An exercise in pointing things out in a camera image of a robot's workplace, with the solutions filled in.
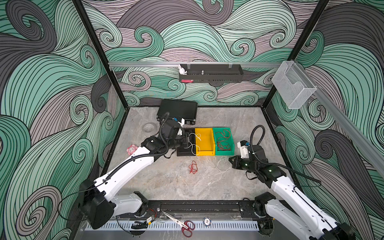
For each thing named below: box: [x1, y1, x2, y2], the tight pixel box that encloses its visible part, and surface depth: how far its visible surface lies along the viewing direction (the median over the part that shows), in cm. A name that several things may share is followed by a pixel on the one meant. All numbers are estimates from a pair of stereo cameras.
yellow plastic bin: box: [195, 127, 216, 157], surface depth 98 cm
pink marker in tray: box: [181, 79, 194, 83], surface depth 92 cm
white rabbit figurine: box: [178, 64, 188, 75], surface depth 87 cm
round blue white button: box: [203, 216, 212, 227], surface depth 71 cm
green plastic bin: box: [213, 127, 235, 156], surface depth 97 cm
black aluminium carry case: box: [156, 99, 198, 125], surface depth 120 cm
